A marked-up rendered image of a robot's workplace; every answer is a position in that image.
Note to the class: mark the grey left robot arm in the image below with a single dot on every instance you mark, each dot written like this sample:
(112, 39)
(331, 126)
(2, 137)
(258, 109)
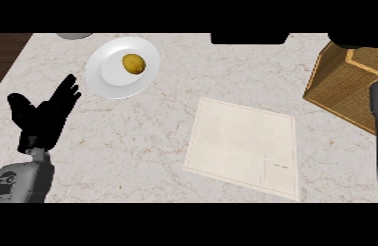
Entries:
(22, 180)

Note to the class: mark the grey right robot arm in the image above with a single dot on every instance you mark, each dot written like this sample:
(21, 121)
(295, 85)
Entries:
(374, 106)

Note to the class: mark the yellow potato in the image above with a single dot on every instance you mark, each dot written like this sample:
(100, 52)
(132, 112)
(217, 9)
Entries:
(133, 63)

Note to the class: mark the black rounded appliance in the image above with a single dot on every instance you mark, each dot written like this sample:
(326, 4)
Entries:
(352, 39)

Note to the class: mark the brown wicker basket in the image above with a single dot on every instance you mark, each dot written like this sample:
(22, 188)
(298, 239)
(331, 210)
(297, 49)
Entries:
(344, 83)

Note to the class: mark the grey round object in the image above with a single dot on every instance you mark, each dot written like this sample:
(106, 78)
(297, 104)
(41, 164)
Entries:
(74, 35)

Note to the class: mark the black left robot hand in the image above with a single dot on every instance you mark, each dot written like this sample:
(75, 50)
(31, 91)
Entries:
(43, 120)

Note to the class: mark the white round plate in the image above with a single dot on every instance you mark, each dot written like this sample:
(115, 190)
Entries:
(114, 77)

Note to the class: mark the beige cloth placemat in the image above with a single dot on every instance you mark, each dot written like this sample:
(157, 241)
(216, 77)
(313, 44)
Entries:
(242, 146)

